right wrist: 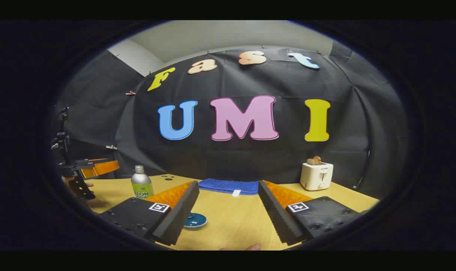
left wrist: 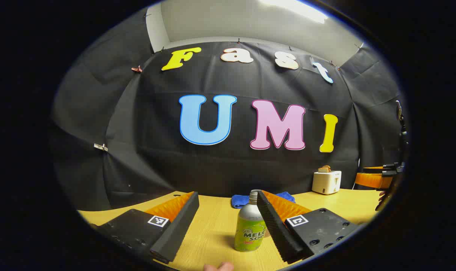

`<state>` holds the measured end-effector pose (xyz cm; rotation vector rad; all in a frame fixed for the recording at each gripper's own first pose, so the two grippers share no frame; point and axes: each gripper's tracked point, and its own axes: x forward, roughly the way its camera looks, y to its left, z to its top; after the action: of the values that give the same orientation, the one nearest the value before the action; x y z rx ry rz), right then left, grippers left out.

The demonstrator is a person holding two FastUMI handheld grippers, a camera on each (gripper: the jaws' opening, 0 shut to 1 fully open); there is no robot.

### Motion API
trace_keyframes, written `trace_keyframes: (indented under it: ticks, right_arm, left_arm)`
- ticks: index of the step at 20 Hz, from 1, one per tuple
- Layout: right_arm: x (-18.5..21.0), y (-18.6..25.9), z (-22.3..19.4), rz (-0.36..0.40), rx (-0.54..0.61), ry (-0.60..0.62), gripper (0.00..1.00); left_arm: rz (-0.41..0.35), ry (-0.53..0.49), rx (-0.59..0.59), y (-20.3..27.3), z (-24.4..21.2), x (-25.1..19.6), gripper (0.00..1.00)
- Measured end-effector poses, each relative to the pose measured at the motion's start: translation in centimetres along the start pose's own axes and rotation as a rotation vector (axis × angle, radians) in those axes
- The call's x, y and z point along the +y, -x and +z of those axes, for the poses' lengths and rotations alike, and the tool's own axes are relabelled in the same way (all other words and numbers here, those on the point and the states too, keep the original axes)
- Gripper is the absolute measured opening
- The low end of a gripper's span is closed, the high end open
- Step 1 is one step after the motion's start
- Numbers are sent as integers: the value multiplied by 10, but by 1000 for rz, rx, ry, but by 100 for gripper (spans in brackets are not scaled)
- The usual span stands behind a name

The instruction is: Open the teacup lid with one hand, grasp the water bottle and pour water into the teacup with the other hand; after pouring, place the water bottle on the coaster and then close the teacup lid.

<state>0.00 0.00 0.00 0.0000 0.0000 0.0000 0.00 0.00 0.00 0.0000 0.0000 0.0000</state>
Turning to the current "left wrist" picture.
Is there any black backdrop cloth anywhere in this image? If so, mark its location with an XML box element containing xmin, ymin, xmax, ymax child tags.
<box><xmin>51</xmin><ymin>11</ymin><xmax>407</xmax><ymax>211</ymax></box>

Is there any silver green water bottle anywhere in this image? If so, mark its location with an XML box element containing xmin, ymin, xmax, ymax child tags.
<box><xmin>234</xmin><ymin>189</ymin><xmax>268</xmax><ymax>252</ymax></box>

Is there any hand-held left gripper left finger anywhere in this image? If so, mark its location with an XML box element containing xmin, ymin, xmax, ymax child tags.
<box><xmin>91</xmin><ymin>191</ymin><xmax>199</xmax><ymax>264</ymax></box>

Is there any white toaster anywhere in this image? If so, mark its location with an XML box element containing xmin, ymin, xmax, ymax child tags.
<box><xmin>312</xmin><ymin>170</ymin><xmax>342</xmax><ymax>195</ymax></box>

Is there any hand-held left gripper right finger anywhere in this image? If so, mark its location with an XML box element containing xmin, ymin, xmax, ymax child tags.
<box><xmin>257</xmin><ymin>190</ymin><xmax>361</xmax><ymax>264</ymax></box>

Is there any blue folded towel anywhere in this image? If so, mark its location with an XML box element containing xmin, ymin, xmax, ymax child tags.
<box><xmin>231</xmin><ymin>192</ymin><xmax>295</xmax><ymax>209</ymax></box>

